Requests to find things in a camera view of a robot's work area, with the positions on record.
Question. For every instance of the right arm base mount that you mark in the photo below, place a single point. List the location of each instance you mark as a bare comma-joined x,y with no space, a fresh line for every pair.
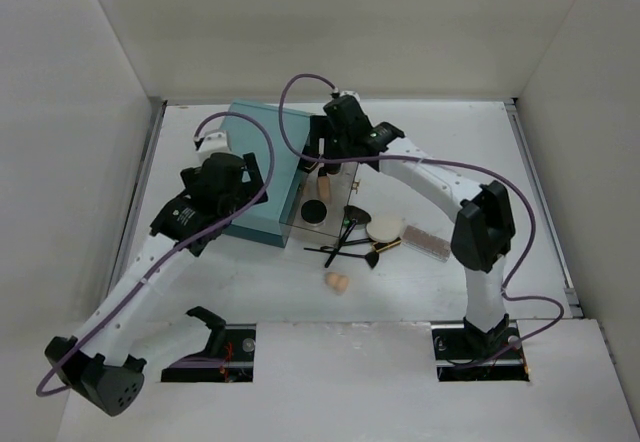
458,361

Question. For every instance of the clear acrylic box door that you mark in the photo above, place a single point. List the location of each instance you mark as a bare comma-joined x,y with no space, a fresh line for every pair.
341,189

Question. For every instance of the beige foundation bottle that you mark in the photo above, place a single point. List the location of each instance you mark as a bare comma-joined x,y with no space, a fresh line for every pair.
323,185

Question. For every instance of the peach makeup sponge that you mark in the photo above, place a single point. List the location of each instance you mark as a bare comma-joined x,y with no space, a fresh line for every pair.
338,283

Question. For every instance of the teal makeup organizer box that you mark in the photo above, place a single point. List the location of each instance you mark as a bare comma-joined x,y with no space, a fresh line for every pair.
253,127

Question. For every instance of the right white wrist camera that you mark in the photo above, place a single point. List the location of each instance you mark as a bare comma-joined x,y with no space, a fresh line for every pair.
336,93

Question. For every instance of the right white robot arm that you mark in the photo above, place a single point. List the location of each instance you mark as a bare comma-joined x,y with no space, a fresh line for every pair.
483,223

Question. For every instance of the black kabuki brush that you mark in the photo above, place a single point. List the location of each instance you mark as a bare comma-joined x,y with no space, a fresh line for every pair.
353,217

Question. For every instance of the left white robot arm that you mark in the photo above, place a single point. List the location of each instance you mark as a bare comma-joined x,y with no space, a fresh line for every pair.
96,361

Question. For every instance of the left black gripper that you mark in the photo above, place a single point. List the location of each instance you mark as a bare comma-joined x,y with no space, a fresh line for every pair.
255,182

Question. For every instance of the white round powder puff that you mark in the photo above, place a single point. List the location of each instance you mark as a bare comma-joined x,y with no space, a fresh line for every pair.
385,227

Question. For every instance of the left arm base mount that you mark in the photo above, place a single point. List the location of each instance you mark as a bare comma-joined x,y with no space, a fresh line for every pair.
227,354

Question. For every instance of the black fan brush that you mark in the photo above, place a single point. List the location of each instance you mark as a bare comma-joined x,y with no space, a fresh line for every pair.
371,258

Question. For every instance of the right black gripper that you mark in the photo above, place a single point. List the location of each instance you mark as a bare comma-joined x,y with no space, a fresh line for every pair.
322,127

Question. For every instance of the thin black makeup brush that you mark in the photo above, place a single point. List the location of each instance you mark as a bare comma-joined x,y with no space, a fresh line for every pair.
347,243

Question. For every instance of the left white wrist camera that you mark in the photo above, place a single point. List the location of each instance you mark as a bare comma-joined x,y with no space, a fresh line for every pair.
212,142

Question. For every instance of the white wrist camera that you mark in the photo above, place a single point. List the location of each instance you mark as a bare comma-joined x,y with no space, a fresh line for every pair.
336,93
212,142

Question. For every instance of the black round gecomo compact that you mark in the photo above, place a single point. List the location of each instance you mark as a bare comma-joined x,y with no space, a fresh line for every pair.
313,212

